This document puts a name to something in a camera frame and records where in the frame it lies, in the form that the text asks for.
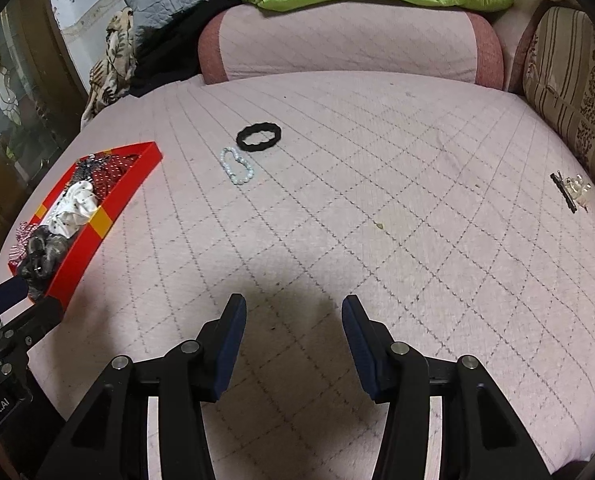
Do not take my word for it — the white satin scrunchie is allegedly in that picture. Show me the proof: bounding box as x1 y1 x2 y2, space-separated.
44 181 102 238

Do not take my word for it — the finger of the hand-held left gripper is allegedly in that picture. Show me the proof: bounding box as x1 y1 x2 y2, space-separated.
0 280 28 321
0 297 64 356

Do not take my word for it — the pink sofa cushion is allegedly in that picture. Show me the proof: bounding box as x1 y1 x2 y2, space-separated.
198 4 505 92

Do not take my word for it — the red plaid scrunchie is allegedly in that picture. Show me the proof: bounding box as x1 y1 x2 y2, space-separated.
10 220 40 257

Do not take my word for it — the black dotted mesh scrunchie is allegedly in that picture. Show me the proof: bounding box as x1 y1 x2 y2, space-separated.
71 156 109 184

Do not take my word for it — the black ruffled scrunchie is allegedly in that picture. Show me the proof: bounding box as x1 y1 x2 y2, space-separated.
236 121 283 154

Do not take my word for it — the dark grey mesh scrunchie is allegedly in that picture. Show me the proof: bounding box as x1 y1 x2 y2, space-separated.
17 227 74 302

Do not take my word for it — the red cardboard box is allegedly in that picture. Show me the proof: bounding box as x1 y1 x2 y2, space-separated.
7 141 164 311

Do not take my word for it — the white bead bracelet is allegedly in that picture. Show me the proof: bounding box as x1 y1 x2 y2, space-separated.
220 146 256 187

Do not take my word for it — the floral patterned cloth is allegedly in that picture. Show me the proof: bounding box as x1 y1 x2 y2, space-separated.
80 6 139 131

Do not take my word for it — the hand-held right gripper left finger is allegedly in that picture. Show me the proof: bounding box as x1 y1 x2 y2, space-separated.
34 294 248 480

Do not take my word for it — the red polka dot scrunchie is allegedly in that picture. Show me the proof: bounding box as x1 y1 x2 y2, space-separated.
88 154 140 200

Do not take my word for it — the clear hair claw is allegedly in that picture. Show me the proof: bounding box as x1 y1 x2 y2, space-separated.
563 174 594 209

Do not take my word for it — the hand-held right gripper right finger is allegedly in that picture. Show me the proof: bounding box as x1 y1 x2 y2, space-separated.
341 294 551 480

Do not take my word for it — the striped floral cushion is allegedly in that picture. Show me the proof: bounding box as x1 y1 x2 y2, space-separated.
522 6 595 196

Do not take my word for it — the wooden glass door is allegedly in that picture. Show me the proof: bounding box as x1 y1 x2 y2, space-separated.
0 0 90 266

